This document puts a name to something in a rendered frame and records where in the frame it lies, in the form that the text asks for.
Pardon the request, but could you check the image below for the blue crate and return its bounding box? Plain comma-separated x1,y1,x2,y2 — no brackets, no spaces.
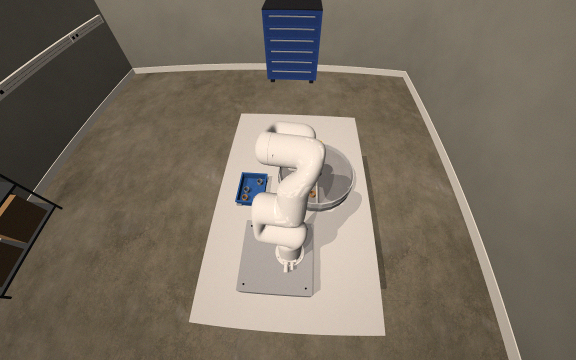
235,172,268,206

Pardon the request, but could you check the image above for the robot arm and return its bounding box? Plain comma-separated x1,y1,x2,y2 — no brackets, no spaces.
251,121,326,273

